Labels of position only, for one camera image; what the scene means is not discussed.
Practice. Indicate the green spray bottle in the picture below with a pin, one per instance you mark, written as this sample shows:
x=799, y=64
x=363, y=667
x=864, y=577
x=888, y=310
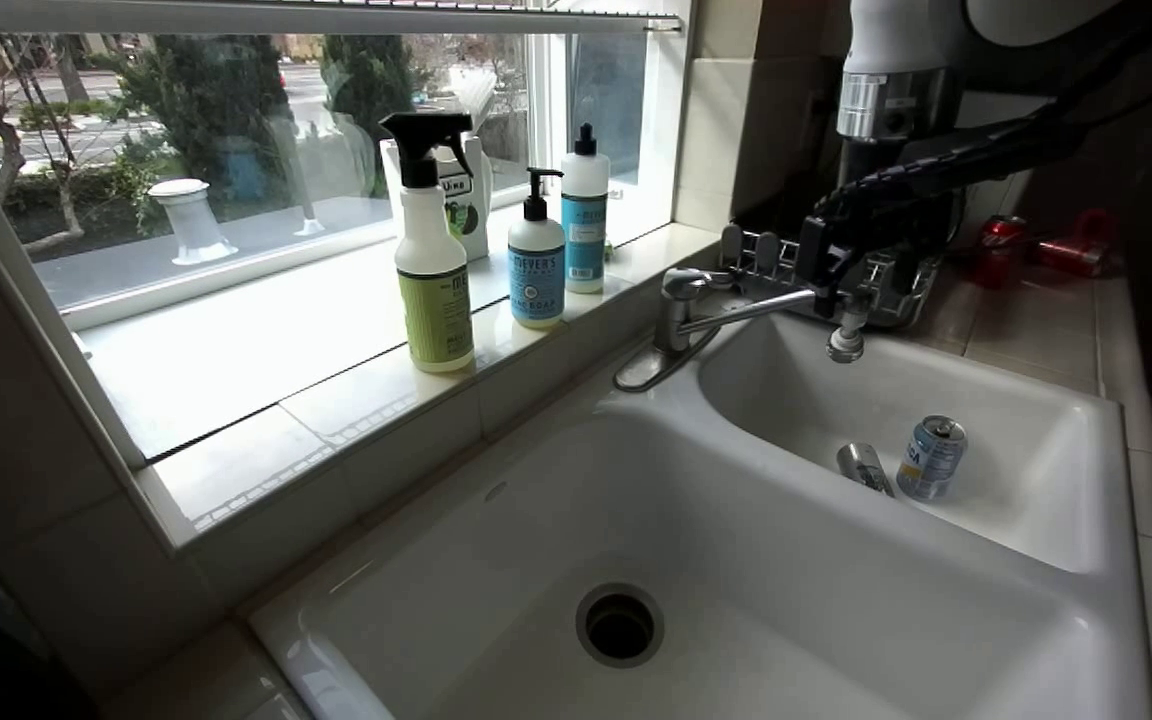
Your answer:
x=432, y=300

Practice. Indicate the open grey drain hole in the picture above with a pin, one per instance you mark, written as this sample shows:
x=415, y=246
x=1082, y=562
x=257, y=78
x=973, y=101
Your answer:
x=616, y=627

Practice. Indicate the chrome swivel faucet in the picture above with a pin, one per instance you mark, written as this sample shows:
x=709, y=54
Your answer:
x=682, y=313

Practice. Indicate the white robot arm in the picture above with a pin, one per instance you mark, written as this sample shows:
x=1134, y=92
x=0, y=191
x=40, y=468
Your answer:
x=897, y=42

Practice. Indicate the red tool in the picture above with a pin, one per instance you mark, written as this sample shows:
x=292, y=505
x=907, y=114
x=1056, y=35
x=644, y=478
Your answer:
x=1041, y=251

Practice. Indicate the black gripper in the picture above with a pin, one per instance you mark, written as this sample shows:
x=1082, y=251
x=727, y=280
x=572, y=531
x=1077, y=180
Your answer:
x=888, y=214

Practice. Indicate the tall blue label pump bottle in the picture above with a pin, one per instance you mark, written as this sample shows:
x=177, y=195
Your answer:
x=584, y=225

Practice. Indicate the white double basin sink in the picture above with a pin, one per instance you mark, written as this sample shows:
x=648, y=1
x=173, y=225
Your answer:
x=791, y=586

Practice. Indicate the white garden pedestal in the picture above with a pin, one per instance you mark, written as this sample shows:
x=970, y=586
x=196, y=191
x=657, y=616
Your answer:
x=195, y=223

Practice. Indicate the small blue label pump bottle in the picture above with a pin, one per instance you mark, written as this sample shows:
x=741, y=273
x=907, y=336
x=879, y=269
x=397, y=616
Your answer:
x=538, y=273

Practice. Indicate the blue aluminium drink can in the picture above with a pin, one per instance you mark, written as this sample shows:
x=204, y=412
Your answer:
x=934, y=456

